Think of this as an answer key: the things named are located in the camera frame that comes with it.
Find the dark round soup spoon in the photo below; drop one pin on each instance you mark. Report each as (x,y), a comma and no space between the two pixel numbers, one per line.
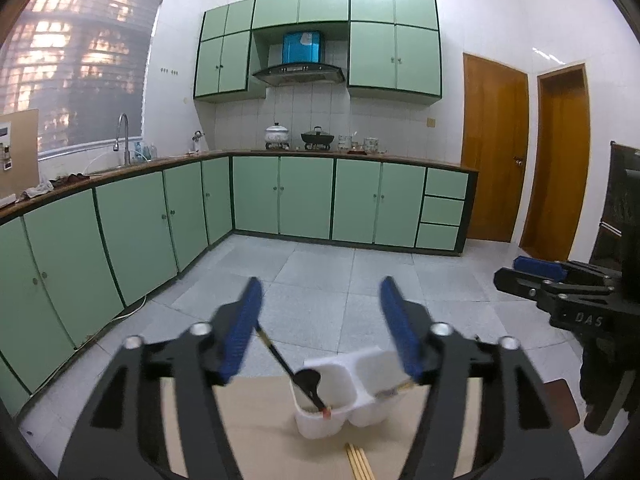
(307,379)

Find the brown wooden board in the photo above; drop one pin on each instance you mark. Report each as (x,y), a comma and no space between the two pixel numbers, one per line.
(562,402)

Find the group of cups and jars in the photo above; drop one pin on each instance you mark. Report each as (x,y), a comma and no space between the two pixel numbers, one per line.
(370,145)

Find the white two-compartment utensil holder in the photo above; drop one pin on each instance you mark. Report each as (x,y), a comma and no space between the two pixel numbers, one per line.
(325,422)

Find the wall hooks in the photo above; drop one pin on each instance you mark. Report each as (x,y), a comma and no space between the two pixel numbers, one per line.
(170,71)

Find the white lidded pot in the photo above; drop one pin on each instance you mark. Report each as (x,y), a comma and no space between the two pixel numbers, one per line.
(276,135)

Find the range hood with blue film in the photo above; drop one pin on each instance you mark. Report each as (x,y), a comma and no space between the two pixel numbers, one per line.
(302,47)

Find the green upper wall cabinets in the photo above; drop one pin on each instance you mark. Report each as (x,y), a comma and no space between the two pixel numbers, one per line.
(395,55)

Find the window with blinds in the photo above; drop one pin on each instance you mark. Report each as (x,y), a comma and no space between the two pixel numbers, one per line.
(75,60)

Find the plain wooden door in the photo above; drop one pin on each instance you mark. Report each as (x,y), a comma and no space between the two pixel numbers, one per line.
(560,160)

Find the brown cardboard panel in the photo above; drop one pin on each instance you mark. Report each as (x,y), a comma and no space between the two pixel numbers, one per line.
(25,155)

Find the crumpled cloth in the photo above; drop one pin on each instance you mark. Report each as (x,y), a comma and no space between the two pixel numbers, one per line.
(60,182)

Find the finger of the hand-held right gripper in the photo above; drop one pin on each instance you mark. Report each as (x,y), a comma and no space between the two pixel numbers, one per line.
(520,285)
(540,267)

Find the chrome sink faucet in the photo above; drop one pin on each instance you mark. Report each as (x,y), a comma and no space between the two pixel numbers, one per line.
(125,135)

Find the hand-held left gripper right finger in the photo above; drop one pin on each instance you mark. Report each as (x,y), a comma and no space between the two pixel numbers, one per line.
(400,330)

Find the bottles beside sink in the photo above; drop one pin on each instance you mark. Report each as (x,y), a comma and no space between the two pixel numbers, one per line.
(145,151)

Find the green lower kitchen cabinets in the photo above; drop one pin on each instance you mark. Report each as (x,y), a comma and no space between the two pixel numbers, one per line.
(130,230)

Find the small chrome tap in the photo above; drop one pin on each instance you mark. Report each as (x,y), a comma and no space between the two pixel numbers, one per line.
(197,140)

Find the white water purifier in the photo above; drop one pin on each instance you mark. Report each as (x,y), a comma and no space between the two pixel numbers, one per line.
(5,150)

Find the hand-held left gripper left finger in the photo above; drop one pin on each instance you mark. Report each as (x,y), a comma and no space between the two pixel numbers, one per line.
(242,330)

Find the black wok with lid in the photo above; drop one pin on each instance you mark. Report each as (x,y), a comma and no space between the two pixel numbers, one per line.
(316,136)

